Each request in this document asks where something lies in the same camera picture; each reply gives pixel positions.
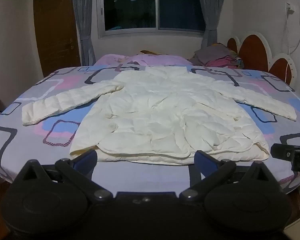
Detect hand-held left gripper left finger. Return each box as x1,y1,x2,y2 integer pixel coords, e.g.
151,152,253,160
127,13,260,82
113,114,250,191
14,149,113,202

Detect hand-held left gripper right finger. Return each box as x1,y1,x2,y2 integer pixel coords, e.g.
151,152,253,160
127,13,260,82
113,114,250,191
179,150,278,202

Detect white puffer jacket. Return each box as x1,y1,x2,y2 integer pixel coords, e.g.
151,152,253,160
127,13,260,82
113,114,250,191
22,66,297,165

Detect pile of folded clothes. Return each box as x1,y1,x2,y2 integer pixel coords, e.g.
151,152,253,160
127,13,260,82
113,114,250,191
189,42,245,69

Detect bed with patterned sheet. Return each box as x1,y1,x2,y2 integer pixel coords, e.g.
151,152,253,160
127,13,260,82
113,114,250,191
0,53,300,196

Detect brown and white headboard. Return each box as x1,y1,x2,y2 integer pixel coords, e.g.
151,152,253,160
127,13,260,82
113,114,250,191
226,31,297,85

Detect pink pillow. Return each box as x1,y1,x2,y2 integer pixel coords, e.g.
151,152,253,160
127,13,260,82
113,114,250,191
94,50,193,67

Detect brown wooden door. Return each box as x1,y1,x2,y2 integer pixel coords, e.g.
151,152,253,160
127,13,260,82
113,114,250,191
33,0,81,78

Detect grey curtain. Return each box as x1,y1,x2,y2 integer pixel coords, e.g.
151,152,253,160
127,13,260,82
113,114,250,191
195,0,228,49
70,0,96,67

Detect sliding glass window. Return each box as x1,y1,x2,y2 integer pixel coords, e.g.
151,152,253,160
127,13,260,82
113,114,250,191
97,0,208,38

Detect white cable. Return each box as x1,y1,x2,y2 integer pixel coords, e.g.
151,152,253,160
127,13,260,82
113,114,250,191
282,7,300,83

